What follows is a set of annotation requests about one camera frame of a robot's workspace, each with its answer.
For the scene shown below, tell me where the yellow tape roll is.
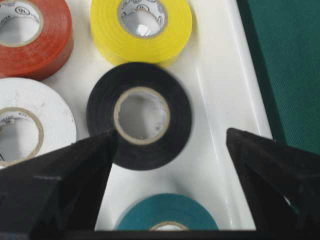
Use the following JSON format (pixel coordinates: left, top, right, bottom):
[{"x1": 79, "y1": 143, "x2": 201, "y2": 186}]
[{"x1": 90, "y1": 0, "x2": 193, "y2": 66}]

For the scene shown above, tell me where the black tape roll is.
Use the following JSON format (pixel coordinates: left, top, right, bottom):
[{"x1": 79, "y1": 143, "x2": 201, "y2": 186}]
[{"x1": 86, "y1": 62, "x2": 192, "y2": 171}]

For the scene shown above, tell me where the white tape roll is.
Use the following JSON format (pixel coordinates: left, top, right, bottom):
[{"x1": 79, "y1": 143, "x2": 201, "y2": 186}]
[{"x1": 0, "y1": 77, "x2": 77, "y2": 168}]

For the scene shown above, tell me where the white plastic tray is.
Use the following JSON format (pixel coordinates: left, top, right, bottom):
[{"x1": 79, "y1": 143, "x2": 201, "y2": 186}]
[{"x1": 0, "y1": 0, "x2": 273, "y2": 231}]

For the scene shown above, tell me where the red tape roll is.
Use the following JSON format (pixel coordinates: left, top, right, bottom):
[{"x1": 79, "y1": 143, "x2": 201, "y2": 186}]
[{"x1": 0, "y1": 0, "x2": 74, "y2": 81}]

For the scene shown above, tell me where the green table cloth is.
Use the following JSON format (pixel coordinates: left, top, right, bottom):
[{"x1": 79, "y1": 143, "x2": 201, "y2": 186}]
[{"x1": 236, "y1": 0, "x2": 320, "y2": 216}]

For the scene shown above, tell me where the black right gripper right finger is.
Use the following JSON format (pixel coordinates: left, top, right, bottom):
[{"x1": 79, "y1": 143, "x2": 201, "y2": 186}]
[{"x1": 226, "y1": 127, "x2": 320, "y2": 240}]

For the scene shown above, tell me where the green tape roll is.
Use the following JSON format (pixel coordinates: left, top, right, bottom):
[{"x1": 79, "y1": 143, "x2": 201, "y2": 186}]
[{"x1": 116, "y1": 193, "x2": 219, "y2": 231}]

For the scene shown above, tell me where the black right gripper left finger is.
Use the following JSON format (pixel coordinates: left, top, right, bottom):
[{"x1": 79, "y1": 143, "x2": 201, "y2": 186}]
[{"x1": 0, "y1": 129, "x2": 118, "y2": 240}]

